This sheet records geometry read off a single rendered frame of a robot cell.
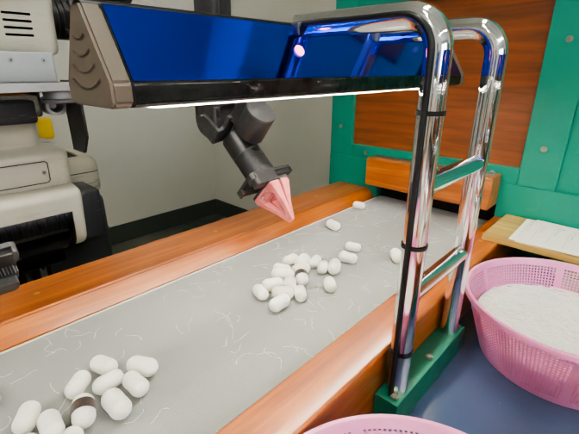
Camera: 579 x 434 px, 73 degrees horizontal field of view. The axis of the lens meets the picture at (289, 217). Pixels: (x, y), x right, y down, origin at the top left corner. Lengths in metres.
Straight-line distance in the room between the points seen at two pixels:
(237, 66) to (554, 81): 0.68
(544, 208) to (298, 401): 0.68
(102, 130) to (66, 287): 2.01
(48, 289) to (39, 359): 0.13
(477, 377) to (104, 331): 0.51
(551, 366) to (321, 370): 0.28
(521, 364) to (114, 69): 0.55
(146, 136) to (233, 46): 2.39
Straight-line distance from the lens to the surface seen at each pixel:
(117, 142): 2.67
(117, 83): 0.30
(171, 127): 2.82
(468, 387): 0.61
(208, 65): 0.35
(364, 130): 1.09
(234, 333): 0.54
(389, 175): 0.98
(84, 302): 0.64
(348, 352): 0.47
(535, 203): 0.95
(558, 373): 0.58
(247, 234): 0.77
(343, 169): 1.13
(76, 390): 0.49
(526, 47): 0.94
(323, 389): 0.43
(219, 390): 0.47
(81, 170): 1.38
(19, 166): 1.06
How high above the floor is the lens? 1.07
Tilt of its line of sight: 21 degrees down
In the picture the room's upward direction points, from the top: straight up
